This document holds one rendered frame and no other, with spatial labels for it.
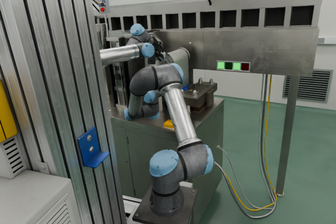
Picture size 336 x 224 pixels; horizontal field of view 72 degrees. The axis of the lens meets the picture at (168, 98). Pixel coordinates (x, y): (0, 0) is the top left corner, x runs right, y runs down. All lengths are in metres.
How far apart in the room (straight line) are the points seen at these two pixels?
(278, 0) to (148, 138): 1.22
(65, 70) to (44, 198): 0.29
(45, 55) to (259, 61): 1.44
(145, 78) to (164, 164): 0.39
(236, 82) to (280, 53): 2.66
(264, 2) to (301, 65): 0.48
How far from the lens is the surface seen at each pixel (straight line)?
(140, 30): 1.34
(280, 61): 1.73
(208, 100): 1.71
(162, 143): 1.55
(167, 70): 1.07
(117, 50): 1.16
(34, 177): 0.65
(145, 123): 1.54
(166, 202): 0.99
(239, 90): 4.35
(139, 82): 1.06
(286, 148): 2.14
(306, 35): 1.70
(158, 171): 0.91
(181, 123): 1.00
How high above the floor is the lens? 1.57
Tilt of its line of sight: 20 degrees down
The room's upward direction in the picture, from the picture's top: 3 degrees counter-clockwise
